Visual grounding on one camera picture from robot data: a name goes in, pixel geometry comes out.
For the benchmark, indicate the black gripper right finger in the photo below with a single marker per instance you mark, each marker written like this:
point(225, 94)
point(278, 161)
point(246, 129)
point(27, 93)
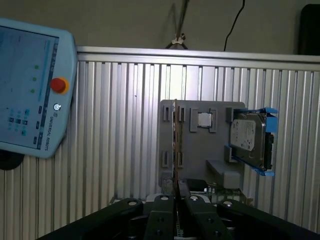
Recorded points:
point(205, 222)

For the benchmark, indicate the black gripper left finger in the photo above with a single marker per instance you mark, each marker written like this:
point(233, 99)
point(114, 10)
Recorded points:
point(160, 220)

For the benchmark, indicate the RAM stick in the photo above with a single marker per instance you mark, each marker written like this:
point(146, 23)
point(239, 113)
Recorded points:
point(179, 140)

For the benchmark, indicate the green graphics card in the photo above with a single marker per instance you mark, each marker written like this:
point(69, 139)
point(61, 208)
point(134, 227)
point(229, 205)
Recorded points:
point(225, 193)

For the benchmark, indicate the grey plastic parts rack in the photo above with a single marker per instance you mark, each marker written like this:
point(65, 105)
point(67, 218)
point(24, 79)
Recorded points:
point(200, 145)

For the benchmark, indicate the hard disk in blue carrier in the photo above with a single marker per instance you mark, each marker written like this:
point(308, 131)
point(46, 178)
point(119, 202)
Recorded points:
point(246, 135)

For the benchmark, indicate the silver CPU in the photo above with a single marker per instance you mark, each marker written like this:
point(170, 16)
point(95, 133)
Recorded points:
point(205, 120)

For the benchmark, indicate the pale blue teach pendant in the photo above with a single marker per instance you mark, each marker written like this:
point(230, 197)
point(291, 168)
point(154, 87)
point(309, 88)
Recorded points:
point(60, 62)

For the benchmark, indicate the black rectangular box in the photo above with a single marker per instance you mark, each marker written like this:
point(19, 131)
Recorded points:
point(310, 30)

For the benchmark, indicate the black round pendant mount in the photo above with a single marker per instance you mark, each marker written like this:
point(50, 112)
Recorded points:
point(10, 161)

